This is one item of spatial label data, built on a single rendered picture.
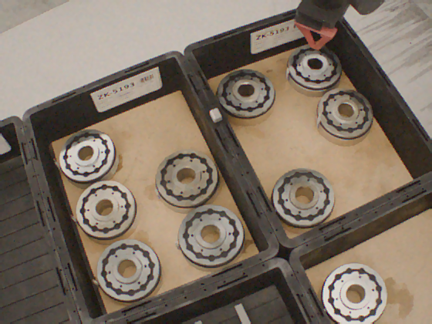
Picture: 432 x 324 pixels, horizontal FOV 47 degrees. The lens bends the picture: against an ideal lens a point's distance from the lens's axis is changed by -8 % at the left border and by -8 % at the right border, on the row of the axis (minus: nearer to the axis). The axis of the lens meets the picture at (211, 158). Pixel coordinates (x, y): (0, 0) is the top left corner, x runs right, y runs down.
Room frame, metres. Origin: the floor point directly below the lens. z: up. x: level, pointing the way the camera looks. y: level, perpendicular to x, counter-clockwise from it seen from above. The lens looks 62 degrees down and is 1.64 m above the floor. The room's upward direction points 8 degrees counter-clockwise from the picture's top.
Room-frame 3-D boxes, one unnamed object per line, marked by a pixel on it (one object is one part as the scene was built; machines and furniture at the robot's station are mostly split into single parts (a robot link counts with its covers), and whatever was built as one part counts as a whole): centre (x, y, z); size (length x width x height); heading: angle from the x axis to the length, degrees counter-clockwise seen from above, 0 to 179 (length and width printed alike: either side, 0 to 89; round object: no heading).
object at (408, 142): (0.45, -0.17, 0.87); 0.40 x 0.30 x 0.11; 16
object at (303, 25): (0.56, -0.21, 0.99); 0.07 x 0.07 x 0.09; 54
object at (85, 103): (0.36, 0.12, 0.87); 0.40 x 0.30 x 0.11; 16
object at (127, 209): (0.34, 0.18, 0.86); 0.10 x 0.10 x 0.01
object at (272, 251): (0.36, 0.12, 0.92); 0.40 x 0.30 x 0.02; 16
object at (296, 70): (0.57, -0.21, 0.86); 0.10 x 0.10 x 0.01
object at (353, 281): (0.15, -0.19, 0.86); 0.05 x 0.05 x 0.01
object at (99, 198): (0.34, 0.18, 0.86); 0.05 x 0.05 x 0.01
